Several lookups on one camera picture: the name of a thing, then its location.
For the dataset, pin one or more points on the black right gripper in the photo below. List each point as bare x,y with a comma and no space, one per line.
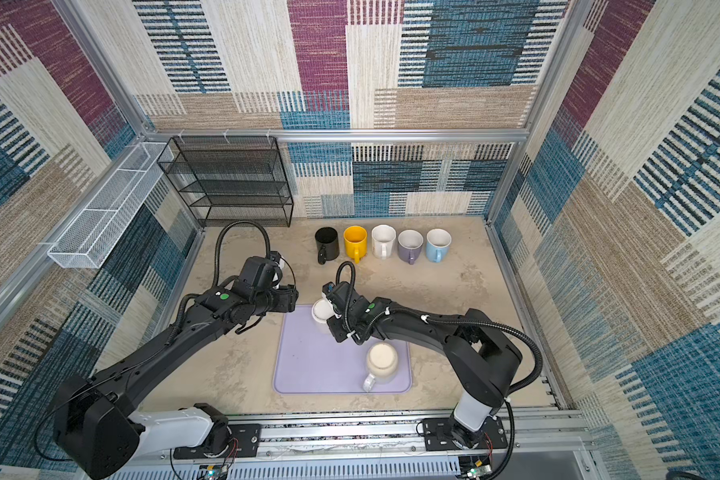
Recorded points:
339,334

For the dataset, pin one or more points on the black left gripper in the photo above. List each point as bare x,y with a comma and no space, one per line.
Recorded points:
288,298

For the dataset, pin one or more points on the white upside-down mug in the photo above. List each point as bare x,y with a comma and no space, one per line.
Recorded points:
322,310

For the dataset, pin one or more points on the cream upside-down mug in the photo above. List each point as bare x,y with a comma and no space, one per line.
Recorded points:
382,362

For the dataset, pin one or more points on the black ceramic mug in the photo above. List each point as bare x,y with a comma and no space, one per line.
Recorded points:
327,242

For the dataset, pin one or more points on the yellow ceramic mug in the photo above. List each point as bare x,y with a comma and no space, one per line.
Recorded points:
355,242

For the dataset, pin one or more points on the white faceted ceramic mug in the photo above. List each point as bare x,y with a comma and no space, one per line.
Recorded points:
383,241

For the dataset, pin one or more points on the lavender ceramic mug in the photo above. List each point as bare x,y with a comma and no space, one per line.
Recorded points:
409,245

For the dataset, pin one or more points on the light blue ceramic mug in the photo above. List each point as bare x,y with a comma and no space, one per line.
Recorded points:
438,242

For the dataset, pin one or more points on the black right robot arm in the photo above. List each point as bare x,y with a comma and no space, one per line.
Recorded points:
491,360

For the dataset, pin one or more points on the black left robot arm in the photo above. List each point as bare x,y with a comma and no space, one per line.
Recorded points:
95,420

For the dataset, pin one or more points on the lavender silicone mat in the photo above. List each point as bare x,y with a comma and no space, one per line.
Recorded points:
311,362

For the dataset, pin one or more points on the black mesh wire shelf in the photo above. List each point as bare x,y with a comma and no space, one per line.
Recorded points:
225,179

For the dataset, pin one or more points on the white wire wall basket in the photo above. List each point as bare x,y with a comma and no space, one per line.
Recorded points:
90,238

